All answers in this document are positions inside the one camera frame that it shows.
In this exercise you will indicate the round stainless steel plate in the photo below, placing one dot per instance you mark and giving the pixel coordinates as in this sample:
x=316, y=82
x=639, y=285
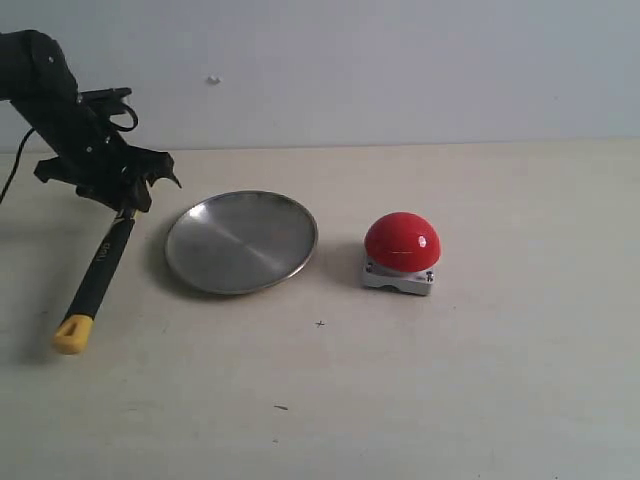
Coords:
x=240, y=242

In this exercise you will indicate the red dome push button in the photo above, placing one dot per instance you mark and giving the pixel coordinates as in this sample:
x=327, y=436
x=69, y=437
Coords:
x=401, y=251

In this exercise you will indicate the yellow black claw hammer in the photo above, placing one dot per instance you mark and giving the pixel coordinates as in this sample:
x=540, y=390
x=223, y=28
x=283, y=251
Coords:
x=72, y=335

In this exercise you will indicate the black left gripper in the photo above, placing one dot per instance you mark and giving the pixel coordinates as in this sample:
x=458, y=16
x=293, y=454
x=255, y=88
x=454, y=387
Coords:
x=85, y=130

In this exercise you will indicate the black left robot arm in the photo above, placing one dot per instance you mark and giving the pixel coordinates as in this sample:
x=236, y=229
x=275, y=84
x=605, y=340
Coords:
x=32, y=60

